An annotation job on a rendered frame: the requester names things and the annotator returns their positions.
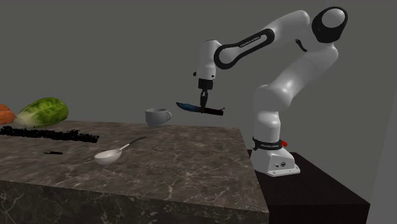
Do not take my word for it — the white ladle with black handle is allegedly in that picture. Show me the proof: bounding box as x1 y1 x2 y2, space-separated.
94 136 147 166

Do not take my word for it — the grey cup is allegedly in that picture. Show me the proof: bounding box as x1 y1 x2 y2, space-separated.
144 108 172 129

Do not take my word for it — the blue-bladed black-handled knife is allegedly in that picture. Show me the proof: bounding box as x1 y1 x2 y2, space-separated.
176 101 225 117

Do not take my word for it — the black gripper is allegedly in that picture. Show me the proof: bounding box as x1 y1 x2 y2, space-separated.
197 78 215 115

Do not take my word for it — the orange carrot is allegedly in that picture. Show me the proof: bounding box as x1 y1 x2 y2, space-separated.
0 104 16 125

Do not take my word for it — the black rough strip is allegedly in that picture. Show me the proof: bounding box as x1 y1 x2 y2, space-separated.
0 125 101 144

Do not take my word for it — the green cabbage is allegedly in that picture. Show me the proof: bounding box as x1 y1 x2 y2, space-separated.
13 97 69 129

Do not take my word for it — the dark robot stand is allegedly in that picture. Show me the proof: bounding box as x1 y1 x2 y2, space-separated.
247 149 371 224

